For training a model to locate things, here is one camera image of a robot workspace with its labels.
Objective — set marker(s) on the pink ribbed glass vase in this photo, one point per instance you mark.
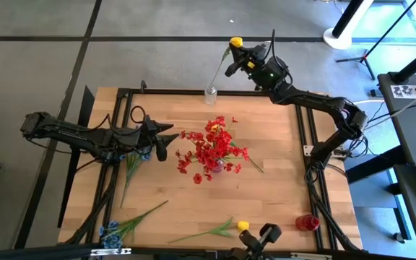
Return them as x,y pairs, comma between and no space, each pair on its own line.
218,167

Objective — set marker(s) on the black overhead beam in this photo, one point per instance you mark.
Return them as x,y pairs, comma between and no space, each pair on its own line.
31,252

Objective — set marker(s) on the clear glass vase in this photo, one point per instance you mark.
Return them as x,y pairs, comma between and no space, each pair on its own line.
210,95

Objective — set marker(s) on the white printed label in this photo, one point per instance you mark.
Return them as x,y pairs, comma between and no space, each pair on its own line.
406,91

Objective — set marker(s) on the black tripod stand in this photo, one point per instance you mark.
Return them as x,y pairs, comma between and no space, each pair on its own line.
365,57

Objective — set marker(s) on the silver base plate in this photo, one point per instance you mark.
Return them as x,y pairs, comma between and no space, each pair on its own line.
307,150

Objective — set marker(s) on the silver bracket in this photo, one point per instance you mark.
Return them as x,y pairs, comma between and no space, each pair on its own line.
110,251
311,256

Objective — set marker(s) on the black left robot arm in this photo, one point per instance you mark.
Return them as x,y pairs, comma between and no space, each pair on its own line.
74,135

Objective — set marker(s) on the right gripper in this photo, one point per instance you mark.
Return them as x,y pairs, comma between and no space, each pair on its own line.
269,72

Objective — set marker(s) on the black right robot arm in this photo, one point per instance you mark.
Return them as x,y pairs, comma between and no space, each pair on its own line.
312,101

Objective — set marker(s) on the white floor stand base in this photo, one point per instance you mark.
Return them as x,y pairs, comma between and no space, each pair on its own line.
338,38

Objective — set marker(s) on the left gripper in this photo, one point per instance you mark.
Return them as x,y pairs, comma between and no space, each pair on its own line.
146,137

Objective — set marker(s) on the black floor beam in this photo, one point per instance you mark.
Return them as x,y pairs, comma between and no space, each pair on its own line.
374,164

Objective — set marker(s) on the dark grey desk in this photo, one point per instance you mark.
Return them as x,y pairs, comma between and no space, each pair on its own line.
414,126

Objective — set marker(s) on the red glass vase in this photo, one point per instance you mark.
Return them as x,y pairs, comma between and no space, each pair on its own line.
307,222

